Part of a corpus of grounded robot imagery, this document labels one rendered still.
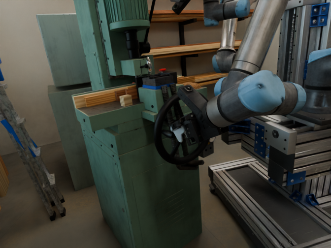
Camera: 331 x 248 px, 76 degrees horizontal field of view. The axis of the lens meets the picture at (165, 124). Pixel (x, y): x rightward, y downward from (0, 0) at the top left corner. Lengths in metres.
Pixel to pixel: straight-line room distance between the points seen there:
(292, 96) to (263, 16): 0.24
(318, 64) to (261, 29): 0.38
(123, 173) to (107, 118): 0.25
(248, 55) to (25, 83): 2.96
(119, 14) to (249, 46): 0.56
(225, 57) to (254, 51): 0.77
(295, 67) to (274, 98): 0.77
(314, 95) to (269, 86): 0.56
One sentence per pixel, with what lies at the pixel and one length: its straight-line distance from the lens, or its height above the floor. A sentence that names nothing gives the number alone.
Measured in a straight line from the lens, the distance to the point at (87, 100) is 0.95.
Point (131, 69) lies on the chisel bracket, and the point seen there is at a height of 1.03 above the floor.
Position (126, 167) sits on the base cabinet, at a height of 0.65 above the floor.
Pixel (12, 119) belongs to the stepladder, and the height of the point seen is 0.79.
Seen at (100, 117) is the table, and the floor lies 0.89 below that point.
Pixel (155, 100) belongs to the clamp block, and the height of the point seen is 0.92.
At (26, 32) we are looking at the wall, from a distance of 3.27.
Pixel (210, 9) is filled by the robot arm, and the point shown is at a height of 1.26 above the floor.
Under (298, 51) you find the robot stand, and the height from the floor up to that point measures 1.03.
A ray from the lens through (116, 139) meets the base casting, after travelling 0.86.
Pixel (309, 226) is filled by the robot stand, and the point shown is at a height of 0.21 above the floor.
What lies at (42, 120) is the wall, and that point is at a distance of 3.34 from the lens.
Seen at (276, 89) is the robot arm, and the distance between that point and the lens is 0.44.
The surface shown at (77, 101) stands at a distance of 0.96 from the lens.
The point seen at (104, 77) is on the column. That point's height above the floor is 0.99.
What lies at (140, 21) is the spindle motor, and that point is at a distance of 0.97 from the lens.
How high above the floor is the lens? 1.10
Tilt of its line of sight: 19 degrees down
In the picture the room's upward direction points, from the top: 6 degrees counter-clockwise
